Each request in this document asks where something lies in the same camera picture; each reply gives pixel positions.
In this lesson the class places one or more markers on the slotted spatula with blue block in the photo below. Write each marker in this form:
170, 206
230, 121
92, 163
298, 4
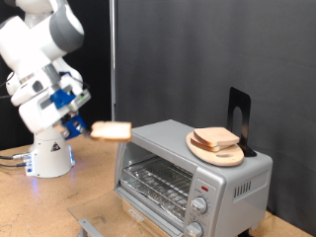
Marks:
77, 126

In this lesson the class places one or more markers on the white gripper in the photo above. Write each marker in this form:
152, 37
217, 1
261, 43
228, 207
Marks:
36, 115

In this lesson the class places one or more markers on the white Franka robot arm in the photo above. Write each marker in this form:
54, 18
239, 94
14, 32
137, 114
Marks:
49, 154

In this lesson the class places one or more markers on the silver toaster oven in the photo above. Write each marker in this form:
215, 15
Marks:
237, 171

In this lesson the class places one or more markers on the white bread slice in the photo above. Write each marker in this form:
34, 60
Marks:
205, 146
215, 135
112, 131

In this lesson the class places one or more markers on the black metal bookend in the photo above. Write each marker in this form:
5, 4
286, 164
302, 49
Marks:
245, 98

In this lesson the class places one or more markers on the grey metal pole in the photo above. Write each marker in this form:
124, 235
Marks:
113, 65

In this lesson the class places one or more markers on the silver oven knob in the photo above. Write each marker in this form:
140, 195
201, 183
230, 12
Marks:
199, 205
194, 230

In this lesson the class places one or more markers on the black glossy object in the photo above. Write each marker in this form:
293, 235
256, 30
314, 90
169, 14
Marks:
245, 234

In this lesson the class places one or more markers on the round wooden cutting board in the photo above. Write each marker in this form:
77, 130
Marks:
227, 159

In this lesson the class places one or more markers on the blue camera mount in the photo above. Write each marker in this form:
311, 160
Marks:
62, 98

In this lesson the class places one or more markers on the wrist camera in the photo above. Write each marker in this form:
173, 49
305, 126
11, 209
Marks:
80, 100

